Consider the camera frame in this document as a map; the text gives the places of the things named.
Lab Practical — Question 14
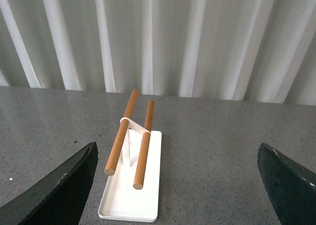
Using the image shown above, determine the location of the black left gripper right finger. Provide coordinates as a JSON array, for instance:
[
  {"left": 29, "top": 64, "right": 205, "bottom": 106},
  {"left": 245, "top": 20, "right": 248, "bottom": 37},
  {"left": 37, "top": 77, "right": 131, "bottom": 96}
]
[{"left": 257, "top": 143, "right": 316, "bottom": 225}]

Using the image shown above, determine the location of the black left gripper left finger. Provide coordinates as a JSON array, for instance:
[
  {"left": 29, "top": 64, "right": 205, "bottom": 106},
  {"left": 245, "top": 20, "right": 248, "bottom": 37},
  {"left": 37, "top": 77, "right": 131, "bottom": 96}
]
[{"left": 0, "top": 142, "right": 98, "bottom": 225}]

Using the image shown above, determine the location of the white rack with wooden bars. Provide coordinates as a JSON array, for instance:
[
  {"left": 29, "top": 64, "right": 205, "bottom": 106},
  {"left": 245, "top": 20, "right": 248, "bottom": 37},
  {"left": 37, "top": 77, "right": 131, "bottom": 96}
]
[{"left": 98, "top": 89, "right": 162, "bottom": 223}]

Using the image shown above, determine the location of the white pleated curtain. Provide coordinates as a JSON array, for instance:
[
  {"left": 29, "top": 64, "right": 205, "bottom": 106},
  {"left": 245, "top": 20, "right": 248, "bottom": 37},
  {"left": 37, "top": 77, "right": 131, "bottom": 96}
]
[{"left": 0, "top": 0, "right": 316, "bottom": 105}]

